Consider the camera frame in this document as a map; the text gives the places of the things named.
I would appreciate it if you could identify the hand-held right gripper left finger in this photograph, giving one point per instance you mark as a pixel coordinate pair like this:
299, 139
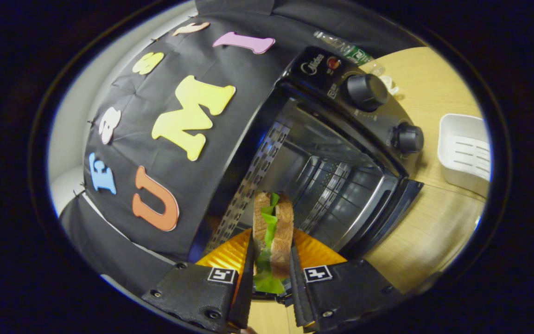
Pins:
247, 287

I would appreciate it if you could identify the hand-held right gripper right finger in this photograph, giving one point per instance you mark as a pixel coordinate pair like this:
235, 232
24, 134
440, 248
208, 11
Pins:
297, 292

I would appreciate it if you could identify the lettuce sandwich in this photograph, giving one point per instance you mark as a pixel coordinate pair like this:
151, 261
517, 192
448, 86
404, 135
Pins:
282, 232

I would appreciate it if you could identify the black electric oven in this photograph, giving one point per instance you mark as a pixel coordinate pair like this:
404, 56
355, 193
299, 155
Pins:
341, 134

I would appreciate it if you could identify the white plastic tray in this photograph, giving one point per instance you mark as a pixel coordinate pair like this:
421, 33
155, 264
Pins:
464, 153

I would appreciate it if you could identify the white divided snack plate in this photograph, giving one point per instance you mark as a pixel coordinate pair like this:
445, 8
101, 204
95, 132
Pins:
391, 86

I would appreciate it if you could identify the clear water bottle green label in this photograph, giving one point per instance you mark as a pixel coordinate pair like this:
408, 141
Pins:
346, 48

